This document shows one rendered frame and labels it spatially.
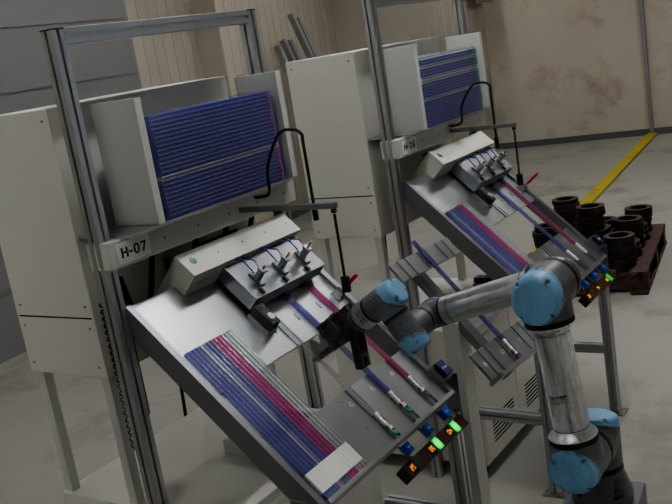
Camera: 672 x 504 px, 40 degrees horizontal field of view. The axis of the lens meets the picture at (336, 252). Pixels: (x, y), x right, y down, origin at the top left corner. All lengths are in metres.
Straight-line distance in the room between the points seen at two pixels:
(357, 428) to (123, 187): 0.87
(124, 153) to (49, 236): 0.31
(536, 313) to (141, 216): 1.02
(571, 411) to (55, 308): 1.37
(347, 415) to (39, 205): 0.98
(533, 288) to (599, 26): 10.42
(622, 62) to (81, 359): 10.45
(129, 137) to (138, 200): 0.16
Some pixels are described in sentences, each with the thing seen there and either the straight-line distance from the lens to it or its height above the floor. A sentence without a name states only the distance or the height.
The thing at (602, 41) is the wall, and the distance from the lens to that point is 12.41.
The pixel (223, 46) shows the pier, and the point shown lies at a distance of 8.78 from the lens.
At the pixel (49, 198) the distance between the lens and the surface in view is 2.48.
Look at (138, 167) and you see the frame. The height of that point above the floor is 1.54.
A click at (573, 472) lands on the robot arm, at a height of 0.72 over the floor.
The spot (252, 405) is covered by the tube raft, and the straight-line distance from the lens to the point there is 2.31.
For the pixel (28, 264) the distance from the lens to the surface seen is 2.62.
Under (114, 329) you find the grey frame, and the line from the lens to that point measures 2.37.
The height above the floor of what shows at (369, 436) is 0.76.
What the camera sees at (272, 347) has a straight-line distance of 2.49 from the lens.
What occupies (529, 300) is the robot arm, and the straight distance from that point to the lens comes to 2.09.
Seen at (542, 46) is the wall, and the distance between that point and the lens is 12.58.
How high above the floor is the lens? 1.76
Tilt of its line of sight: 13 degrees down
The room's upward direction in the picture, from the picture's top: 10 degrees counter-clockwise
